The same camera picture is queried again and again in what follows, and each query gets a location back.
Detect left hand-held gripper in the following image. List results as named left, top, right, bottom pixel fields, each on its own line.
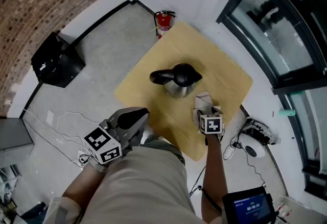
left=83, top=107, right=150, bottom=165

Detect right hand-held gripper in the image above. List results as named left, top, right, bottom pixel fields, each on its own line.
left=198, top=106, right=225, bottom=145

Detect white cloth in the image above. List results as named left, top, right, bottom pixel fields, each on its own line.
left=192, top=91, right=216, bottom=123

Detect steel kettle with black lid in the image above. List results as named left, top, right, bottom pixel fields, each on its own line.
left=149, top=63, right=203, bottom=98

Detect person's right forearm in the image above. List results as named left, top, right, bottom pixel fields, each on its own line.
left=201, top=133, right=228, bottom=224

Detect person's left forearm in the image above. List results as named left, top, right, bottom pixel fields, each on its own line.
left=62, top=164, right=108, bottom=208

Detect white power adapter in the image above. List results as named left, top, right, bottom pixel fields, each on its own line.
left=223, top=145, right=237, bottom=160

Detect grey-green shorts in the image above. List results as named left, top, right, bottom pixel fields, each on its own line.
left=139, top=128, right=186, bottom=166

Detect black framed glass doors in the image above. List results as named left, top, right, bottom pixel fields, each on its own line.
left=216, top=0, right=327, bottom=194

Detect red fire extinguisher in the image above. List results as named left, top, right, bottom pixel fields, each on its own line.
left=153, top=10, right=176, bottom=39

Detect black tablet with blue screen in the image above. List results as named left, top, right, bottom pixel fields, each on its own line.
left=222, top=186, right=279, bottom=224

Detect grey cabinet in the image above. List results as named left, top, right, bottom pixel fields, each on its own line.
left=0, top=117, right=34, bottom=154

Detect clear bottles with red label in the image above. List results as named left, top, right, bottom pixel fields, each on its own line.
left=277, top=202, right=292, bottom=218

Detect white round device with wires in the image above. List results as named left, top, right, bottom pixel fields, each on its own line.
left=240, top=116, right=282, bottom=159

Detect white wrist strap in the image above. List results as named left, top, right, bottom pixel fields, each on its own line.
left=88, top=158, right=108, bottom=173

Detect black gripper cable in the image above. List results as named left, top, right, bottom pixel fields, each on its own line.
left=189, top=165, right=207, bottom=197
left=78, top=154, right=93, bottom=167

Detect thin white floor cable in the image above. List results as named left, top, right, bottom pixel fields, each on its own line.
left=23, top=109, right=89, bottom=167

